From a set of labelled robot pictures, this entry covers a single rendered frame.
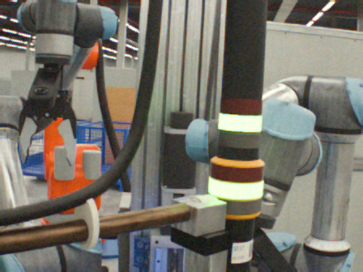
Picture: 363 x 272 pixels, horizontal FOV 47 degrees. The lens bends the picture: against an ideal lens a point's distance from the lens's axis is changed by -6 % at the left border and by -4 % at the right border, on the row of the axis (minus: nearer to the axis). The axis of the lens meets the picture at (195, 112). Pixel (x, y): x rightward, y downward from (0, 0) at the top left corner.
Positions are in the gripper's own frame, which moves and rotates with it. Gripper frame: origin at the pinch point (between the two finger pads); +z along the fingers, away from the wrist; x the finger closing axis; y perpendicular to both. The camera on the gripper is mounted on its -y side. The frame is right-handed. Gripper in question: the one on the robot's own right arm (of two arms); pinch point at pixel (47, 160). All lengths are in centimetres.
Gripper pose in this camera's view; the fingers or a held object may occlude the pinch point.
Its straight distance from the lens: 87.4
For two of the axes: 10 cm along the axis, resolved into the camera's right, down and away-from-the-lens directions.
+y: -1.4, -0.6, 9.9
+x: -9.9, -0.5, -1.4
